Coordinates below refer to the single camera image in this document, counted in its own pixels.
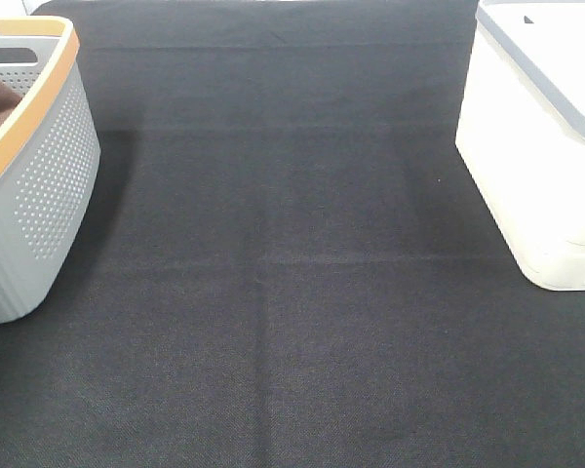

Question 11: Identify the grey perforated laundry basket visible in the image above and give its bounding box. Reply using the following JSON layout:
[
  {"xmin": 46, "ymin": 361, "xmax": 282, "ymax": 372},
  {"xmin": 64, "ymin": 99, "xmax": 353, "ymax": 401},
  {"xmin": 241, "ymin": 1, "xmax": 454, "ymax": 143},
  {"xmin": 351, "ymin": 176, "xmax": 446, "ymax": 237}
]
[{"xmin": 0, "ymin": 16, "xmax": 100, "ymax": 324}]

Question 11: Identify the white plastic storage box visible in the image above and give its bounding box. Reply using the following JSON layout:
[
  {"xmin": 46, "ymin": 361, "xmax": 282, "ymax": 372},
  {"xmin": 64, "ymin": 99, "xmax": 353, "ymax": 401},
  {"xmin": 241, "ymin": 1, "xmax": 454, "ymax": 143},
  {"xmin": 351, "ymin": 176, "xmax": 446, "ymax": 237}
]
[{"xmin": 455, "ymin": 1, "xmax": 585, "ymax": 291}]

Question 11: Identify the black fabric table mat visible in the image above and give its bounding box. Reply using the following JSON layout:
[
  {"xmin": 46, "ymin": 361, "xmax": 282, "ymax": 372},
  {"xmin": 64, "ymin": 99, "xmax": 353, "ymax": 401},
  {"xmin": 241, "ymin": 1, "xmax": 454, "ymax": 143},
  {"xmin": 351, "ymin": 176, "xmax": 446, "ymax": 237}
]
[{"xmin": 0, "ymin": 1, "xmax": 585, "ymax": 467}]

